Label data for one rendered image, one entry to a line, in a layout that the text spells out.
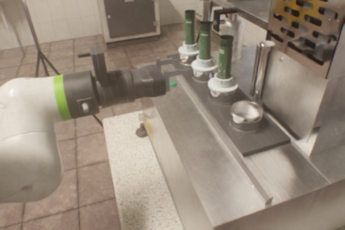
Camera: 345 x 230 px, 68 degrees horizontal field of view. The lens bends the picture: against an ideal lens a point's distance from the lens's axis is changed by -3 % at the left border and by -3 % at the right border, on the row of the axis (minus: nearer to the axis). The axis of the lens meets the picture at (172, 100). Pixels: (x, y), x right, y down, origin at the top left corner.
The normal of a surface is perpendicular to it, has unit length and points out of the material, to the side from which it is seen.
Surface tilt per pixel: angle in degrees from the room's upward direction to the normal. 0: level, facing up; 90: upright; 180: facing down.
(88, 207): 0
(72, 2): 90
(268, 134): 0
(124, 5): 90
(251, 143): 0
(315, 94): 90
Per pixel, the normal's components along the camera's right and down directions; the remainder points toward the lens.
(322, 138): 0.31, 0.53
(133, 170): -0.04, -0.82
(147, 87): -0.03, 0.57
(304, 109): -0.95, 0.20
